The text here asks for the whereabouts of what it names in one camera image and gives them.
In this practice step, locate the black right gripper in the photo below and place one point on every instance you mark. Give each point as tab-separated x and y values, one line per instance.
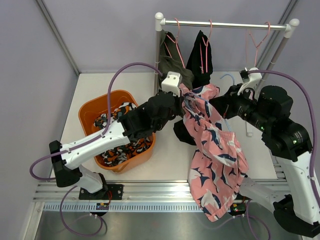
225	105

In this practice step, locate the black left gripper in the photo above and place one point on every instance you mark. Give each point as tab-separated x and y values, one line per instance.
178	101

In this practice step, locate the blue wire hanger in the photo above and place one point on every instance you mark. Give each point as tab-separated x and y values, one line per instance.
226	125

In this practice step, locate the black shorts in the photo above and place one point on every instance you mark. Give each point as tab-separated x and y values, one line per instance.
200	79

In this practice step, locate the orange camouflage print shorts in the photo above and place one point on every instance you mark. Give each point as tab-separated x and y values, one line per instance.
123	153

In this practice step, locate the pink shark print shorts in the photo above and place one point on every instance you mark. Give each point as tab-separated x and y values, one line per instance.
218	166

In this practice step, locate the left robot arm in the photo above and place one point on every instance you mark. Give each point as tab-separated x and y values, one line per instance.
141	122

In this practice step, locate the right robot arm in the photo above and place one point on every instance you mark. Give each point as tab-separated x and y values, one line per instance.
296	212

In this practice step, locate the olive green shorts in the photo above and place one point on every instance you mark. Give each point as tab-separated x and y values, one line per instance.
169	60

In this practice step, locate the orange plastic laundry basket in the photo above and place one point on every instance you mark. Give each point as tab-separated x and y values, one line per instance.
93	117

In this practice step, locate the white and steel clothes rack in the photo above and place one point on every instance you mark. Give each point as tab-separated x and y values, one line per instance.
288	30

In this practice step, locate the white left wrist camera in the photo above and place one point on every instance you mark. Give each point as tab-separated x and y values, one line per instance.
171	83

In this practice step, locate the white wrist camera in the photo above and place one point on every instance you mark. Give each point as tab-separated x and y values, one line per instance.
171	83
251	79

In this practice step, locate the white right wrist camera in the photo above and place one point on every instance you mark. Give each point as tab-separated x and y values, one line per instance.
251	79

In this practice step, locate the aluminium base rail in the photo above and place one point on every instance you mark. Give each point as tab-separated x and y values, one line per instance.
133	191

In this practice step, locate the white slotted cable duct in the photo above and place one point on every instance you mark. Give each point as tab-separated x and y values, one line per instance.
124	207

